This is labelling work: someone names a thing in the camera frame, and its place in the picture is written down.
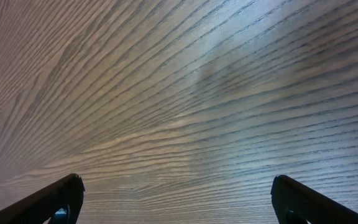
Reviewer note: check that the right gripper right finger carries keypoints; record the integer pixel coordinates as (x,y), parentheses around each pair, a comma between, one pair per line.
(294,202)

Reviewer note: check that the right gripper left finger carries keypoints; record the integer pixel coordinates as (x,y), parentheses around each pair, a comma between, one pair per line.
(59,202)

